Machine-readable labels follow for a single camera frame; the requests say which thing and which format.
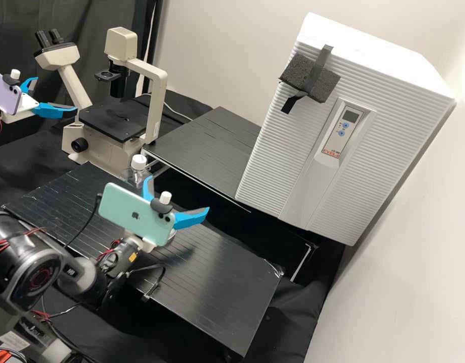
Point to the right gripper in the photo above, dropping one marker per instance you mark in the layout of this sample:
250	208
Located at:
143	244

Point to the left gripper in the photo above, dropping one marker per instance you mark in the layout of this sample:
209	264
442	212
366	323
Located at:
26	106

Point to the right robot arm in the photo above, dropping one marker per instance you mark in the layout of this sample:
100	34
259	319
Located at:
24	257

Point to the petri dish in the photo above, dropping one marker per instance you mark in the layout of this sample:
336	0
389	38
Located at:
172	235

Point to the white-capped bottle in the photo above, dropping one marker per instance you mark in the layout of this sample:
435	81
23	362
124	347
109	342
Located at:
138	160

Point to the black platform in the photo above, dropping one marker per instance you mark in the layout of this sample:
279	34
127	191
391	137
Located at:
202	151
217	283
289	249

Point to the cream microscope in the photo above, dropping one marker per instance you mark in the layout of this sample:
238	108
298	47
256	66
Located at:
103	147

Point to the incubator door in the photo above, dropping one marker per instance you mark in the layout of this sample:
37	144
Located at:
387	170

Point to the white incubator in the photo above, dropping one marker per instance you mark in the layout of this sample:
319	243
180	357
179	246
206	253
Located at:
368	47

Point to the left wrist camera phone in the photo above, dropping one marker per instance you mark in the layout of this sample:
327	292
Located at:
1	92

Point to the wrist camera phone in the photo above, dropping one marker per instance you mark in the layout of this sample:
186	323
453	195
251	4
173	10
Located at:
130	211
1	92

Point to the right wrist camera phone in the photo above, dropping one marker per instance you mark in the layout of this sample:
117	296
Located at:
130	211

